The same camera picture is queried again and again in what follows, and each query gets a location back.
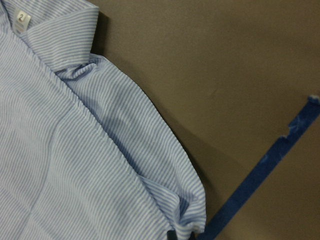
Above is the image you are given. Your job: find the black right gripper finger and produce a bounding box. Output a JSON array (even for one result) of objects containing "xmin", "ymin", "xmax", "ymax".
[{"xmin": 166, "ymin": 231, "xmax": 177, "ymax": 240}]

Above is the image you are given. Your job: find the light blue striped shirt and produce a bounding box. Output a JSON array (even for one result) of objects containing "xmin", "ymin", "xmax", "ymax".
[{"xmin": 0, "ymin": 0, "xmax": 207, "ymax": 240}]

